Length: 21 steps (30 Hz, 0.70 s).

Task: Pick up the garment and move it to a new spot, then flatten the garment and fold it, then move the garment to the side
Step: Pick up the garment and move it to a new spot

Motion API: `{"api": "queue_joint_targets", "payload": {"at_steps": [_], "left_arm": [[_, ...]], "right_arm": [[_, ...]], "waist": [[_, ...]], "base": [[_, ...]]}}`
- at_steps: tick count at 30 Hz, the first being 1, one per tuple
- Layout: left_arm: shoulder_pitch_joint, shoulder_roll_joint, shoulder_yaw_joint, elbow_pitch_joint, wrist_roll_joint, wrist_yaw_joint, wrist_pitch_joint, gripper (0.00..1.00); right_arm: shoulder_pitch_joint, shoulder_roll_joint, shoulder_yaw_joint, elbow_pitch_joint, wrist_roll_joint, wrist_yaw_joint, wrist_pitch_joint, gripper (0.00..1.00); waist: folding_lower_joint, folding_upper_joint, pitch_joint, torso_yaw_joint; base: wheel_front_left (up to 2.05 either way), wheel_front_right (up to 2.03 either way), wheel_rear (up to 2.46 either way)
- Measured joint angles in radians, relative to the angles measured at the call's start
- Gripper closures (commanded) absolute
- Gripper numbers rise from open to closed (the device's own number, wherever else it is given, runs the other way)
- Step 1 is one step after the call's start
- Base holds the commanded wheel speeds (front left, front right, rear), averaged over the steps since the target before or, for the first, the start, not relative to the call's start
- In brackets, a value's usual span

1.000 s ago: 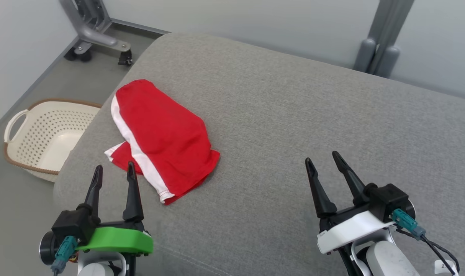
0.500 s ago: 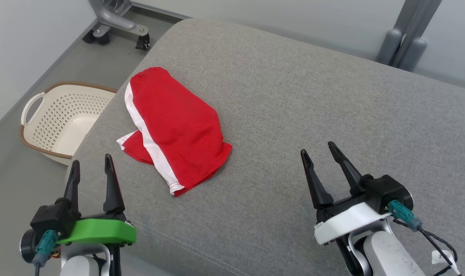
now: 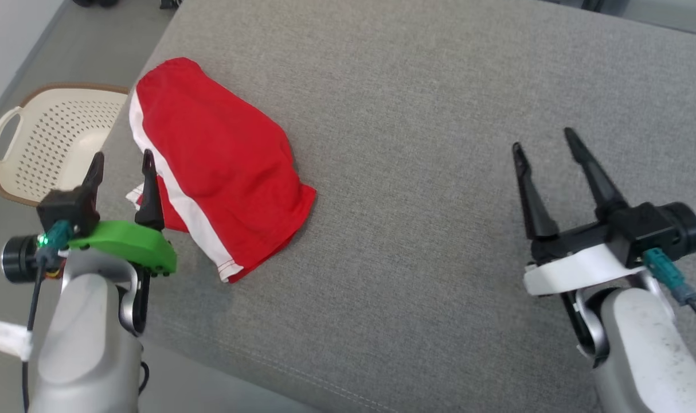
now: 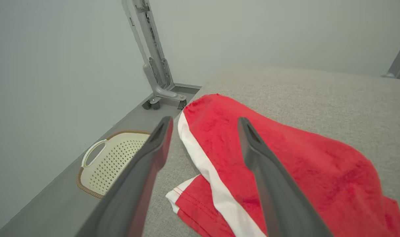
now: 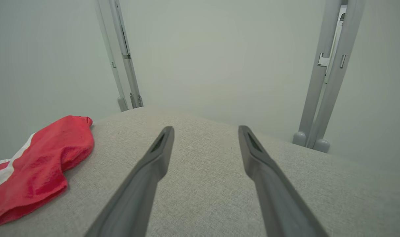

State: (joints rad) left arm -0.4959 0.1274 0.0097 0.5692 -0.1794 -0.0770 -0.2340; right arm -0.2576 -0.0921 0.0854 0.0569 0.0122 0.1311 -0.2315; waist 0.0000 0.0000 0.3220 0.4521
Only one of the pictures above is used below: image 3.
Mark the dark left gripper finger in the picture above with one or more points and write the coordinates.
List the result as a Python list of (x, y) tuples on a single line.
[(150, 206), (94, 175)]

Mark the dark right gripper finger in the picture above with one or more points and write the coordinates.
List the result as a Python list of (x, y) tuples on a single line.
[(537, 212), (603, 189)]

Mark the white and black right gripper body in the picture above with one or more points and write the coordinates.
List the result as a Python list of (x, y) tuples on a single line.
[(577, 267)]

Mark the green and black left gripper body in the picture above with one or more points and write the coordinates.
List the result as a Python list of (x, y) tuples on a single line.
[(130, 244)]

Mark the red and white shorts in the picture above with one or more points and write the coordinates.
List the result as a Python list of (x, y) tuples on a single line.
[(222, 155)]

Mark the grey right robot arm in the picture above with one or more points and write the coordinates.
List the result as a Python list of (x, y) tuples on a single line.
[(646, 355)]

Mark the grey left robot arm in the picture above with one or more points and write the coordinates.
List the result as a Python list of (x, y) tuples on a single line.
[(84, 344)]

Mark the cream perforated laundry basket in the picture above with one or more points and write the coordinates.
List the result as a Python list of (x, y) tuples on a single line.
[(55, 143)]

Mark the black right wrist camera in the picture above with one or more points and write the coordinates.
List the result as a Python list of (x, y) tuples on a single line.
[(652, 229)]

